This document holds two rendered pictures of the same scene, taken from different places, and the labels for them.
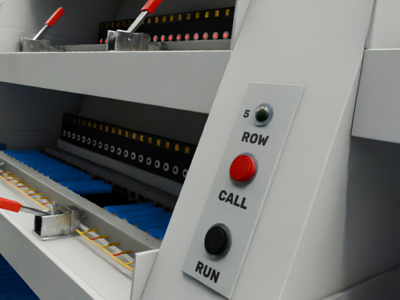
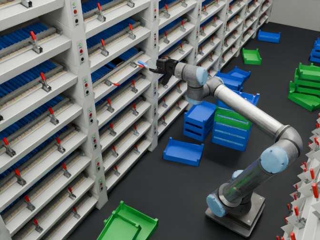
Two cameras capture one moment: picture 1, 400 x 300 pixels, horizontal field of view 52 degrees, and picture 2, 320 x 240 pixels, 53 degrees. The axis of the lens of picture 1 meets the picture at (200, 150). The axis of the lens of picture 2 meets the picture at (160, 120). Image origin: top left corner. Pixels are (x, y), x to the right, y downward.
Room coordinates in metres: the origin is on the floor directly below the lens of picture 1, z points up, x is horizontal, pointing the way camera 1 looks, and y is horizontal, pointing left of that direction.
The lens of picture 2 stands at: (0.80, 1.96, 1.90)
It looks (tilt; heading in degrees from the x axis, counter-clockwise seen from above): 38 degrees down; 253
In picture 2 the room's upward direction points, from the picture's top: 1 degrees clockwise
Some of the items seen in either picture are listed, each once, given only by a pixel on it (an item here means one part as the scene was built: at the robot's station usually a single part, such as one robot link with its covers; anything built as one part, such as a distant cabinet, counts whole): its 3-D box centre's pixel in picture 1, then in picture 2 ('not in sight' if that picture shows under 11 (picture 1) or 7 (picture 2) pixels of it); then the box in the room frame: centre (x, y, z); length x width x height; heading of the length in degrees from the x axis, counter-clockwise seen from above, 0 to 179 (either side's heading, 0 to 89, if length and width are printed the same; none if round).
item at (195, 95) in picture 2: not in sight; (196, 92); (0.16, 0.55, 0.92); 0.12 x 0.09 x 0.12; 23
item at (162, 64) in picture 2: not in sight; (167, 66); (0.29, 0.42, 1.04); 0.12 x 0.08 x 0.09; 133
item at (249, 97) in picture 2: not in sight; (237, 99); (-0.44, 0.05, 0.44); 0.30 x 0.20 x 0.08; 139
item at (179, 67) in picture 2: not in sight; (180, 71); (0.23, 0.48, 1.03); 0.10 x 0.05 x 0.09; 43
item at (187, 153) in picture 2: not in sight; (183, 151); (0.02, 0.11, 0.04); 0.30 x 0.20 x 0.08; 146
